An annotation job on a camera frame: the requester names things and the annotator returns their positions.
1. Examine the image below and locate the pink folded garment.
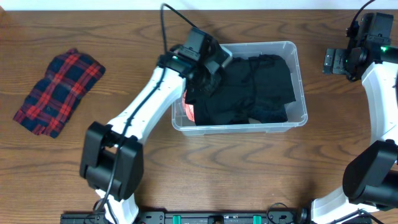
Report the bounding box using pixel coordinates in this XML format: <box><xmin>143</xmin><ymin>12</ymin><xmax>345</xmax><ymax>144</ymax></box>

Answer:
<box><xmin>182</xmin><ymin>91</ymin><xmax>195</xmax><ymax>122</ymax></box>

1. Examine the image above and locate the navy garment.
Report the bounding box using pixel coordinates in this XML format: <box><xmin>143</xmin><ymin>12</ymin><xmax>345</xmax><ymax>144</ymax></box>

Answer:
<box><xmin>248</xmin><ymin>104</ymin><xmax>288</xmax><ymax>123</ymax></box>

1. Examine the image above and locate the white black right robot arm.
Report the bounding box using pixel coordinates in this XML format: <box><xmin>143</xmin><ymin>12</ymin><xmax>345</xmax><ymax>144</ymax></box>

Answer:
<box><xmin>294</xmin><ymin>31</ymin><xmax>397</xmax><ymax>223</ymax></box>

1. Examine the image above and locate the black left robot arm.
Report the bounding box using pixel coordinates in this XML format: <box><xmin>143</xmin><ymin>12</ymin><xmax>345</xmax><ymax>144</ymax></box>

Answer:
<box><xmin>80</xmin><ymin>44</ymin><xmax>233</xmax><ymax>223</ymax></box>

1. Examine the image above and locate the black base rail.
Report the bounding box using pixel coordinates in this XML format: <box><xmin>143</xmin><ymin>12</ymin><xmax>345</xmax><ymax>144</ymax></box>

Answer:
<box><xmin>60</xmin><ymin>210</ymin><xmax>312</xmax><ymax>224</ymax></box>

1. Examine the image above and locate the red navy plaid shirt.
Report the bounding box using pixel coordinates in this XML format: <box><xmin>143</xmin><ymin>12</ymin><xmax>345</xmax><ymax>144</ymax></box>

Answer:
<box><xmin>13</xmin><ymin>49</ymin><xmax>106</xmax><ymax>138</ymax></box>

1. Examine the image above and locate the clear plastic storage bin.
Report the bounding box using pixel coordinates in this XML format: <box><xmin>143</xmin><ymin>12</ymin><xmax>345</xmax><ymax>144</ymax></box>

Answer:
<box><xmin>171</xmin><ymin>41</ymin><xmax>308</xmax><ymax>136</ymax></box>

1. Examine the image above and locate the large black garment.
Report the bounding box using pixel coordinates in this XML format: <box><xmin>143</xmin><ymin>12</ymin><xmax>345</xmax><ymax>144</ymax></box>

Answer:
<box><xmin>185</xmin><ymin>54</ymin><xmax>295</xmax><ymax>126</ymax></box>

